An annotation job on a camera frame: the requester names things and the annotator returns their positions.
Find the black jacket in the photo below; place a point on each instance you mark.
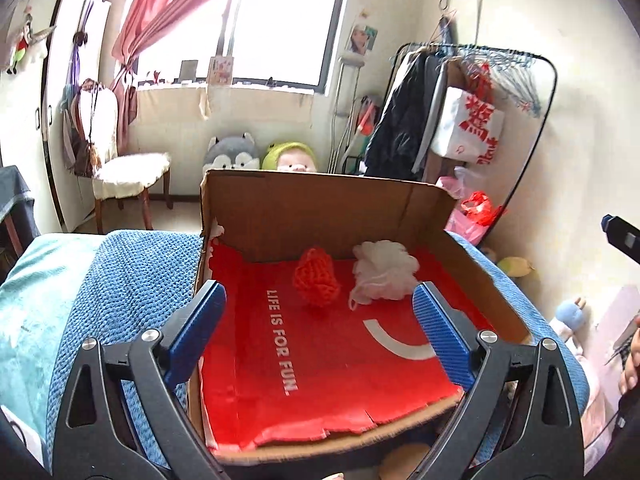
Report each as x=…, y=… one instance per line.
x=400, y=120

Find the wooden chair with white cushion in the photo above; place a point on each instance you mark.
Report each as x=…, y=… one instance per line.
x=130, y=167

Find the white shopping bag red print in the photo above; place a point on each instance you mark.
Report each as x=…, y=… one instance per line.
x=465, y=127

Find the dark denim cloth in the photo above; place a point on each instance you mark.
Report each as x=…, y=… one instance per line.
x=17, y=200

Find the teal bed sheet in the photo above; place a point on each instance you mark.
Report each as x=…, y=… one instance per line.
x=35, y=310

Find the red yarn ball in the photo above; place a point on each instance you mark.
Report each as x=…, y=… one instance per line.
x=316, y=277

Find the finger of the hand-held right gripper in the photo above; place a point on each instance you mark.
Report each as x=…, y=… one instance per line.
x=622, y=237

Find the blue and white plush toy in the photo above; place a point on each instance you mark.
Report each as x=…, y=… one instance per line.
x=570, y=317

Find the pink plastic bag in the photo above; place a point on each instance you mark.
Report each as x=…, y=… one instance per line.
x=465, y=227

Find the white stool stand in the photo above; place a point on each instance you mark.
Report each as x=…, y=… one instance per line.
x=345, y=110

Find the pink curtain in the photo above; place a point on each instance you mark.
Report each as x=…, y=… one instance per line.
x=160, y=5

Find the wall photo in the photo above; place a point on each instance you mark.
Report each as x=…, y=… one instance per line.
x=363, y=40

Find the white wardrobe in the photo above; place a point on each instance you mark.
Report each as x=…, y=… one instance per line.
x=55, y=110

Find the blue knitted blanket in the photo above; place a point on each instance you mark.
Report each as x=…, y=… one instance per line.
x=140, y=270

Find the red plastic bag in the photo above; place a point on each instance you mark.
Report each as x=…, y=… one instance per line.
x=480, y=208

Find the window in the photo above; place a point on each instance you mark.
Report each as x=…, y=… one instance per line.
x=280, y=25

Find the hanging stuffed toy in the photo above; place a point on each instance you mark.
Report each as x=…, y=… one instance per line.
x=22, y=47

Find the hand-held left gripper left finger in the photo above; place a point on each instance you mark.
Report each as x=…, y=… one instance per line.
x=195, y=325

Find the doll with green frog hat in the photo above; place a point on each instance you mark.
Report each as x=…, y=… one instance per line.
x=292, y=157

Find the black clothes rack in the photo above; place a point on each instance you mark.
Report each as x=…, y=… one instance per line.
x=547, y=90

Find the cardboard box with red lining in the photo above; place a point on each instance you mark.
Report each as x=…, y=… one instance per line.
x=300, y=220

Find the person's right hand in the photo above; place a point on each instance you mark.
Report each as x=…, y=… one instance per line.
x=632, y=360

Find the bunch of blue hangers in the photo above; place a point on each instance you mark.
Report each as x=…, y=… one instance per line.
x=515, y=80

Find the bags hanging on chair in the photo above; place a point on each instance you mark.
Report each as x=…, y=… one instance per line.
x=80, y=145

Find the grey picture frame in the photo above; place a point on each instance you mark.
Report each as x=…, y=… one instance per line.
x=188, y=70

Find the grey husky plush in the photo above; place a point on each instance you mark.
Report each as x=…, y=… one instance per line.
x=231, y=156

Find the colourful card on sill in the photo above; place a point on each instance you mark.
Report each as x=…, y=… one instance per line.
x=220, y=71

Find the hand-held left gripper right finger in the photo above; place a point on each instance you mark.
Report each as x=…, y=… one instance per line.
x=442, y=340

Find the white mesh bath pouf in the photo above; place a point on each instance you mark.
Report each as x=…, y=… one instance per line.
x=385, y=267

